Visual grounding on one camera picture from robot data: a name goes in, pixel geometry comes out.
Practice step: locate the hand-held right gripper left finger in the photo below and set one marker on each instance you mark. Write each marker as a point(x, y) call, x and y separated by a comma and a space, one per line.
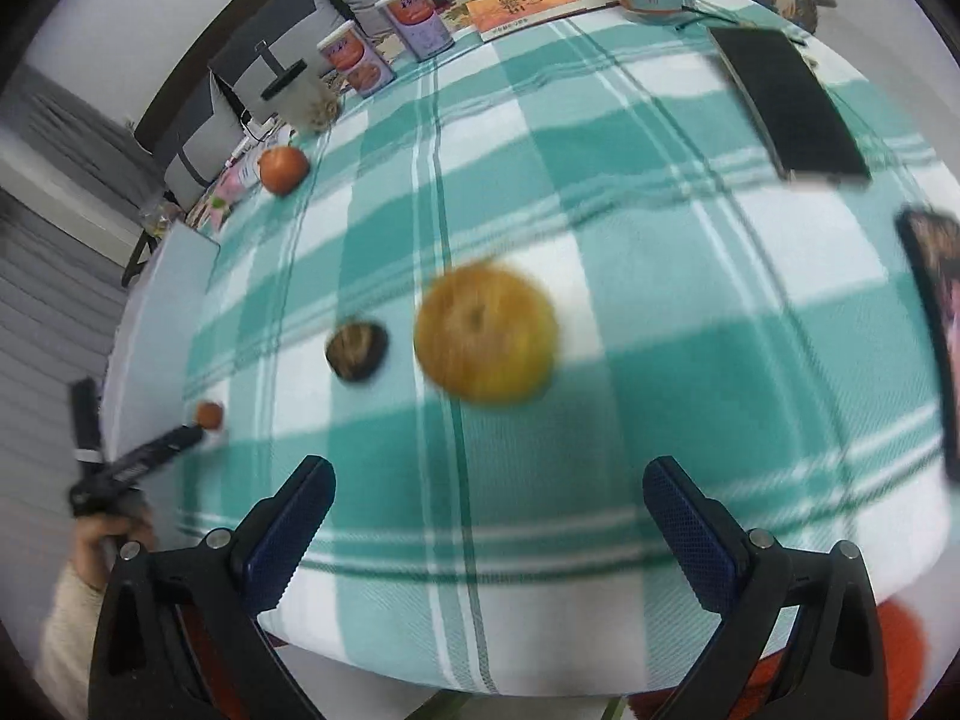
point(292, 536)

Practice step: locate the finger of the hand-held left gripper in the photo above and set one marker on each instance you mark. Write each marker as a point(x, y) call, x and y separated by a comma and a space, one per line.
point(88, 420)
point(161, 448)

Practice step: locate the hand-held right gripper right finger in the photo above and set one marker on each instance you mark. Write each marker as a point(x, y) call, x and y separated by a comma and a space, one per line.
point(694, 540)

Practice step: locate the small brown fruit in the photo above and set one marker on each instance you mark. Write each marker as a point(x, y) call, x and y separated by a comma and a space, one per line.
point(210, 414)

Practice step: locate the yellow green round fruit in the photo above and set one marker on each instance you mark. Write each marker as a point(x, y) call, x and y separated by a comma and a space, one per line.
point(486, 334)

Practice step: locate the person's left forearm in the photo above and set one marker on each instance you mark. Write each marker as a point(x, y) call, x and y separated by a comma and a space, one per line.
point(67, 637)

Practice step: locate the person's left hand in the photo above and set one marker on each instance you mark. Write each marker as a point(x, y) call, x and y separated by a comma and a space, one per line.
point(97, 547)

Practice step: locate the white board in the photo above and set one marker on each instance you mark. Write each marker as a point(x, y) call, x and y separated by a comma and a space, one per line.
point(150, 330)

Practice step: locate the clear snack bag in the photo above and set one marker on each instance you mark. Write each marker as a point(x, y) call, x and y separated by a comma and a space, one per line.
point(159, 217)

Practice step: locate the orange red stool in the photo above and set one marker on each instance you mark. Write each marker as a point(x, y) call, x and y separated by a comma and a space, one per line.
point(896, 652)

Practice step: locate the teal white checkered tablecloth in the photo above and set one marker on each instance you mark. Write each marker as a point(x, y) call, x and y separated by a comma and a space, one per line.
point(637, 277)

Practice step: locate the pink leaflet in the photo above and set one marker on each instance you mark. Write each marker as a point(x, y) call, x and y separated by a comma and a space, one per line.
point(232, 184)

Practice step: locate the orange persimmon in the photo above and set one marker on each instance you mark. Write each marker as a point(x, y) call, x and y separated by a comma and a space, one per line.
point(283, 169)

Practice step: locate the glass jar with black lid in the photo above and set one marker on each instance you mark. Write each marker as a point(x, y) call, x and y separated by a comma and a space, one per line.
point(296, 101)

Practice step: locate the red label can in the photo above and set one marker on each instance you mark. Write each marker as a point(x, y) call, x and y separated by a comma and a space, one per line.
point(352, 60)

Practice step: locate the large black smartphone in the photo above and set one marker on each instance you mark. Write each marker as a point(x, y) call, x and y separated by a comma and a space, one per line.
point(787, 101)

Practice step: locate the purple label can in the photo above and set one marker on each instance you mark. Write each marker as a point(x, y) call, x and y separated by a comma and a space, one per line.
point(416, 15)

